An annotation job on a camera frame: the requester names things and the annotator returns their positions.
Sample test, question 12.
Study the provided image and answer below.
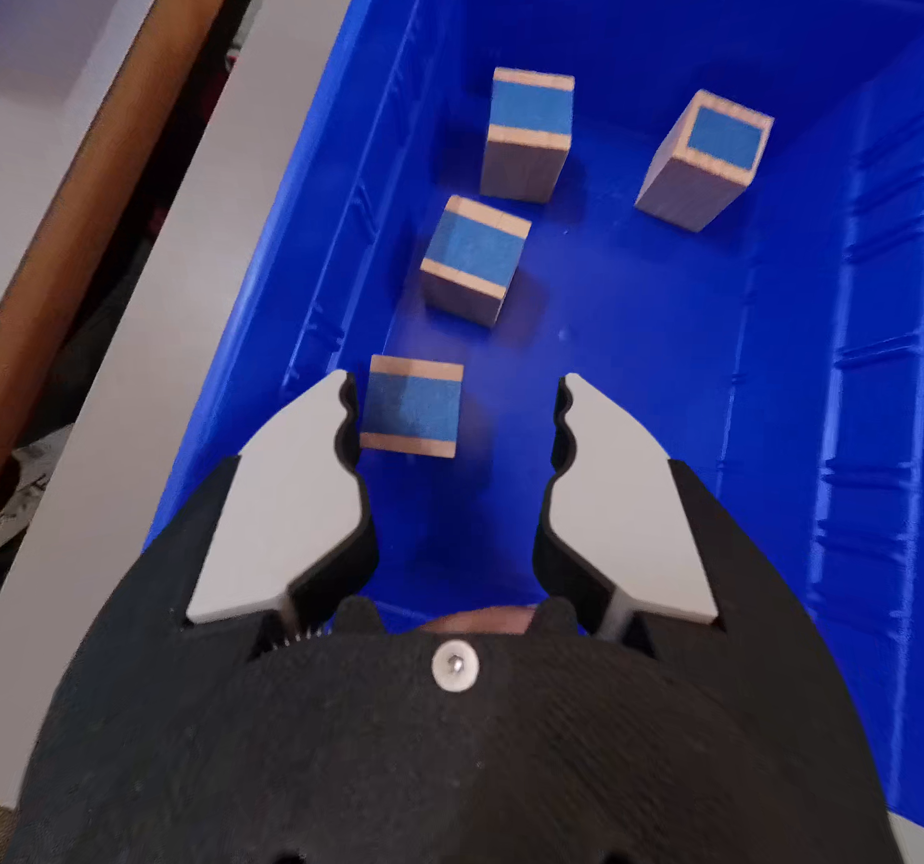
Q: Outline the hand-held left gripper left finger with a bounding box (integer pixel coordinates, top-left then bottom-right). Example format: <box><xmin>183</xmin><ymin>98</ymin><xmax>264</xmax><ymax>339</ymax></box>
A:
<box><xmin>185</xmin><ymin>371</ymin><xmax>380</xmax><ymax>637</ymax></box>

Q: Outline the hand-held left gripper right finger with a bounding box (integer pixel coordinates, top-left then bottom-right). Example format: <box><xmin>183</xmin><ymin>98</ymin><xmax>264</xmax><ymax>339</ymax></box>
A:
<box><xmin>533</xmin><ymin>373</ymin><xmax>720</xmax><ymax>645</ymax></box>

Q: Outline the blue plastic bin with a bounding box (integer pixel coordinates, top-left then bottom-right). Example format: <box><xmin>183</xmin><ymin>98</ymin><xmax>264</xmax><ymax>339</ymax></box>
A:
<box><xmin>141</xmin><ymin>0</ymin><xmax>924</xmax><ymax>832</ymax></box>

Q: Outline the blue striped wooden cube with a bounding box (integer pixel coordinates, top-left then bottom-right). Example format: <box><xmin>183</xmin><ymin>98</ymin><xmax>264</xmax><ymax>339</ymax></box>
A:
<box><xmin>359</xmin><ymin>354</ymin><xmax>464</xmax><ymax>459</ymax></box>
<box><xmin>420</xmin><ymin>194</ymin><xmax>533</xmax><ymax>328</ymax></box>
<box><xmin>634</xmin><ymin>89</ymin><xmax>775</xmax><ymax>233</ymax></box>
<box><xmin>478</xmin><ymin>67</ymin><xmax>576</xmax><ymax>202</ymax></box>

